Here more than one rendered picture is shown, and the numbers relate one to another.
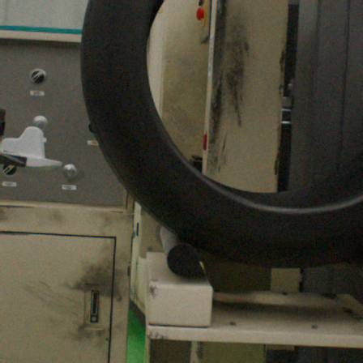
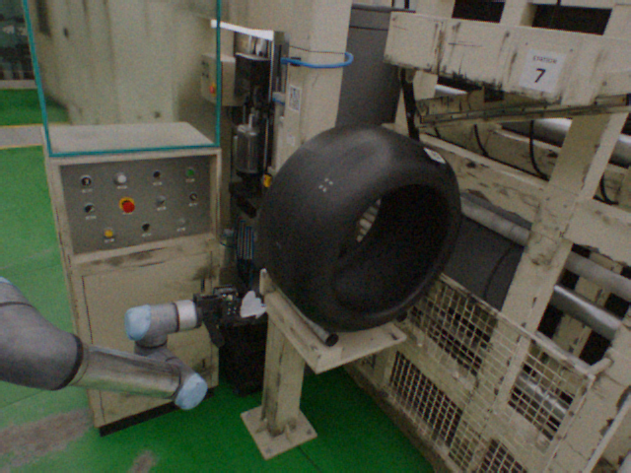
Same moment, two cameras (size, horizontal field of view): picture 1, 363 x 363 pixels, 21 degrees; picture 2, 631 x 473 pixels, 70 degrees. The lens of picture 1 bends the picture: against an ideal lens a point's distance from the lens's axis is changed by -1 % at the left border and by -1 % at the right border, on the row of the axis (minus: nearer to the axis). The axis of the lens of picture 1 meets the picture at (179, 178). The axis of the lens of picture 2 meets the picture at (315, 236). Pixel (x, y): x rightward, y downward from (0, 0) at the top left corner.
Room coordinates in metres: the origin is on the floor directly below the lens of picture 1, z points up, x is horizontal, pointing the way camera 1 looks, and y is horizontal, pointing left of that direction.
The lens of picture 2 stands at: (0.51, 0.62, 1.77)
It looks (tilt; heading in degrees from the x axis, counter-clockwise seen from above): 27 degrees down; 327
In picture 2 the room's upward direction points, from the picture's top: 7 degrees clockwise
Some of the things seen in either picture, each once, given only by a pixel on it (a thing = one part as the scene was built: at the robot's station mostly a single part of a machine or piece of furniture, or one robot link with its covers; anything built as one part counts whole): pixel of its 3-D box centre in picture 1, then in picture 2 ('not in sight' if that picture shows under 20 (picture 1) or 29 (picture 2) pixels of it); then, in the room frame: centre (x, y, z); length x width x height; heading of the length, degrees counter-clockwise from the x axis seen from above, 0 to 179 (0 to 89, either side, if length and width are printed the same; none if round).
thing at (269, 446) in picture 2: not in sight; (278, 423); (1.78, -0.11, 0.02); 0.27 x 0.27 x 0.04; 3
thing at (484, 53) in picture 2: not in sight; (491, 53); (1.42, -0.44, 1.71); 0.61 x 0.25 x 0.15; 3
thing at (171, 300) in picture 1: (174, 284); (300, 323); (1.52, 0.00, 0.83); 0.36 x 0.09 x 0.06; 3
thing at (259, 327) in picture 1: (261, 312); (333, 321); (1.53, -0.14, 0.80); 0.37 x 0.36 x 0.02; 93
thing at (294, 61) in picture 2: not in sight; (315, 60); (1.78, -0.11, 1.62); 0.19 x 0.19 x 0.06; 3
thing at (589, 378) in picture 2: not in sight; (437, 366); (1.31, -0.48, 0.65); 0.90 x 0.02 x 0.70; 3
